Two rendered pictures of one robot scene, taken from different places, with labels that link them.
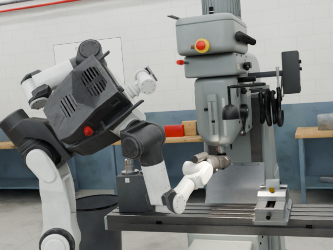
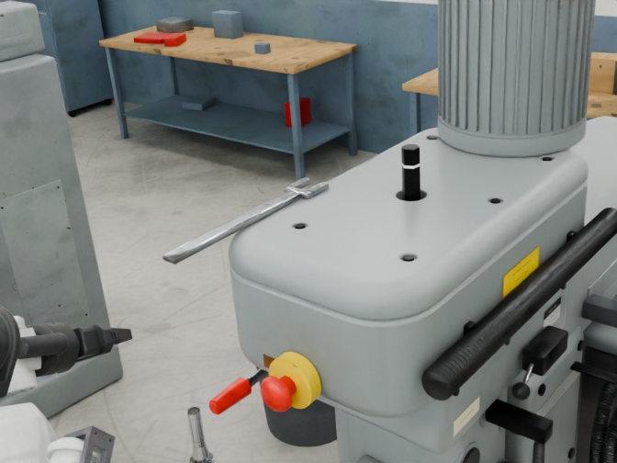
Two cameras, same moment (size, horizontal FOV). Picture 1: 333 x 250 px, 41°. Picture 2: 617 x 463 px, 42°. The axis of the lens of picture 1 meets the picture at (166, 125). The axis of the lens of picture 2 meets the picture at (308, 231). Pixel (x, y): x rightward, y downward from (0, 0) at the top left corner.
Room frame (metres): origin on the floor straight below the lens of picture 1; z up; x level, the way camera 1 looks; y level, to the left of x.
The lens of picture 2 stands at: (1.22, -0.48, 2.28)
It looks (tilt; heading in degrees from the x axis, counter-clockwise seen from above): 26 degrees down; 23
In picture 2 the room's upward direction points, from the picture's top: 5 degrees counter-clockwise
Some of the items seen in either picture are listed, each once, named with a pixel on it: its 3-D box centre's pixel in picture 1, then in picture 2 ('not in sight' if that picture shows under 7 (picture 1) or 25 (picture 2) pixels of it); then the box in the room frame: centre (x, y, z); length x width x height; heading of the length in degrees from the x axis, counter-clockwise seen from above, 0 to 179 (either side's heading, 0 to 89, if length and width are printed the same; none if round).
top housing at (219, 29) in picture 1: (213, 37); (419, 249); (2.09, -0.26, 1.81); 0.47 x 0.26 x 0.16; 161
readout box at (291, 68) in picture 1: (292, 72); not in sight; (2.26, -0.66, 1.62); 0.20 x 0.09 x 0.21; 161
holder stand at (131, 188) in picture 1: (140, 189); not in sight; (2.22, 0.16, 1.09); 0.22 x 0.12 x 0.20; 78
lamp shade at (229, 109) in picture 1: (230, 111); not in sight; (1.83, -0.27, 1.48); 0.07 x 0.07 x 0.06
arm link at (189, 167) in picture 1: (199, 165); not in sight; (1.91, -0.13, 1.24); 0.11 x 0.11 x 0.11; 56
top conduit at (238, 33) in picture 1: (246, 38); (534, 287); (2.07, -0.40, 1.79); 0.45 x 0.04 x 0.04; 161
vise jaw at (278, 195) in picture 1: (272, 195); not in sight; (1.95, -0.45, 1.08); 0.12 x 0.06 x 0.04; 71
